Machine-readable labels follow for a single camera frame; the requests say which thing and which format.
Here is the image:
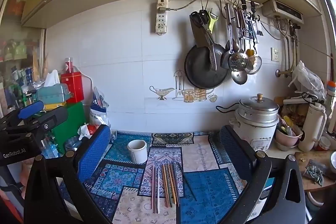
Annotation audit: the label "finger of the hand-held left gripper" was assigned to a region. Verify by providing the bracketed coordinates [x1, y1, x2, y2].
[0, 101, 45, 133]
[5, 106, 69, 136]

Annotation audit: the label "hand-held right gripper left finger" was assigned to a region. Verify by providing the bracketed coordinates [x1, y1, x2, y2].
[24, 124, 114, 224]

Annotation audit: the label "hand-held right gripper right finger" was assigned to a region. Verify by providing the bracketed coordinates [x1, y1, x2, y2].
[219, 125, 307, 224]

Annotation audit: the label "white plastic cup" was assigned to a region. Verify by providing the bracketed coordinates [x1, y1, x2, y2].
[127, 139, 148, 164]

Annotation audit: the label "brown chopstick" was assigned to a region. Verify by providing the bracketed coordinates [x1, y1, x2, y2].
[171, 163, 180, 207]

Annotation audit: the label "yellow chopstick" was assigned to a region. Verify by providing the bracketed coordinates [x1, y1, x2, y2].
[168, 164, 177, 205]

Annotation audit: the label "white chopstick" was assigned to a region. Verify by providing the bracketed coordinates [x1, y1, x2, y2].
[156, 167, 160, 214]

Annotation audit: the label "green cutting board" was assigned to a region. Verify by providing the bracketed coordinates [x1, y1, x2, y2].
[51, 102, 86, 155]

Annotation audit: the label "teal tissue box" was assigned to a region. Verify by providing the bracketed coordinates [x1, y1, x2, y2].
[36, 70, 70, 105]

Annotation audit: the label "white rice cooker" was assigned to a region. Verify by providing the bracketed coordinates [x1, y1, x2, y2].
[230, 106, 280, 152]

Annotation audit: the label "shelf of bottles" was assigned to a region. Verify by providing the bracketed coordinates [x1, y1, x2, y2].
[0, 38, 46, 110]

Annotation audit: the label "red tin box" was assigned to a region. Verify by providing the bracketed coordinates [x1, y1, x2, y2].
[60, 71, 85, 104]

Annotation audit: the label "blue and white plastic bag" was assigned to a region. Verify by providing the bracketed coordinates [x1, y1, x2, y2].
[90, 86, 111, 128]

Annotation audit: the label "patterned blue table mat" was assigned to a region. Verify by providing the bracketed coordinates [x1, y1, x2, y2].
[59, 131, 263, 224]

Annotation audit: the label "metal lid with wooden knob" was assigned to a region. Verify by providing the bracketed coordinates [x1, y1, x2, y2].
[238, 93, 280, 115]

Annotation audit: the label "pink bowl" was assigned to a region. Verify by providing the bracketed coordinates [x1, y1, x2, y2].
[275, 119, 303, 147]

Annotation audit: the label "metal ladle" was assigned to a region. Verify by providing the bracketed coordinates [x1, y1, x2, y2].
[231, 69, 248, 85]

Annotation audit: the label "white thermos jug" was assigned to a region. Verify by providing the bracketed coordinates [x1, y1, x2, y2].
[298, 101, 328, 153]

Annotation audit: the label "large black frying pan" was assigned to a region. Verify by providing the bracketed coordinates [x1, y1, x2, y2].
[184, 43, 230, 90]

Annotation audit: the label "mesh strainer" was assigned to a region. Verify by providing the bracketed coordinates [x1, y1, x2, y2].
[246, 55, 263, 75]

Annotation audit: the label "metal slotted spoon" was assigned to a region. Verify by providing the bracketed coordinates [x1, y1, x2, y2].
[228, 2, 249, 71]

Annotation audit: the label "wooden cutting board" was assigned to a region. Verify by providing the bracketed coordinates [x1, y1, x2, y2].
[294, 151, 336, 191]

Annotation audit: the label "small dark pan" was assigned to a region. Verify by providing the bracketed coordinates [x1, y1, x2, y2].
[209, 42, 227, 71]

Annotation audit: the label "clear plastic bag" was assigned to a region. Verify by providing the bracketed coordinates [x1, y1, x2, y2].
[288, 60, 326, 100]

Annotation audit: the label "kitchen cleaver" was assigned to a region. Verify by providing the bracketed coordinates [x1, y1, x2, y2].
[189, 11, 211, 48]

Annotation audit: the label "green peeler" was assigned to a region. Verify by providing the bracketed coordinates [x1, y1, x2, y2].
[207, 11, 219, 34]

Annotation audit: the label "white power strip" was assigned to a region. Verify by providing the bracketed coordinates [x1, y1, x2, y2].
[155, 0, 169, 36]

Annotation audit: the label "white water heater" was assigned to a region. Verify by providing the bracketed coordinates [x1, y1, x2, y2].
[262, 0, 304, 24]

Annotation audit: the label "black power cord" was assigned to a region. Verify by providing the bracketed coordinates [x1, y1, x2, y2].
[216, 103, 240, 116]

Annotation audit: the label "metal wall faucet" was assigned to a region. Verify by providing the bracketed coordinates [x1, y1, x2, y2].
[275, 20, 300, 78]

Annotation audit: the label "black-handled scissors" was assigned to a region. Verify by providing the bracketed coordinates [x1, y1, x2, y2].
[198, 9, 215, 45]

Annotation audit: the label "white power cable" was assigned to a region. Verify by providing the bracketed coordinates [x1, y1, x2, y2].
[167, 0, 209, 11]

